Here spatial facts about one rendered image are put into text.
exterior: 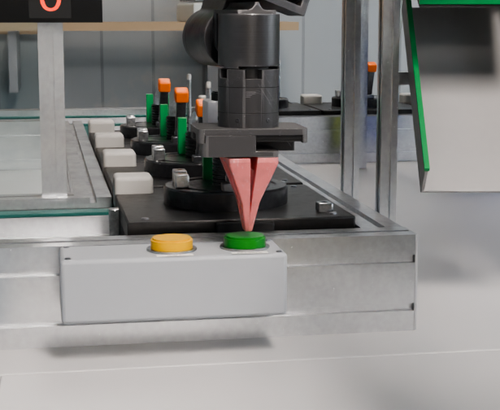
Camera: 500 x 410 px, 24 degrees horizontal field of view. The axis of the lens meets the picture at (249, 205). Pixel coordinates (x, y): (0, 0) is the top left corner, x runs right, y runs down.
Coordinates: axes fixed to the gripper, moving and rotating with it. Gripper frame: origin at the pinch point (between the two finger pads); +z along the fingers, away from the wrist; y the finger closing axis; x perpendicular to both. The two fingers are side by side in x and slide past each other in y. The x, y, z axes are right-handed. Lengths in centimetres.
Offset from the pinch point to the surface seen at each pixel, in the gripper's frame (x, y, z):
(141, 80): -359, -17, 7
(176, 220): -10.3, 5.6, 1.6
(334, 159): -139, -42, 11
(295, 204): -18.6, -8.5, 1.5
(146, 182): -29.4, 7.2, 0.3
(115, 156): -55, 9, 0
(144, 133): -69, 4, -1
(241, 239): 1.2, 0.8, 1.5
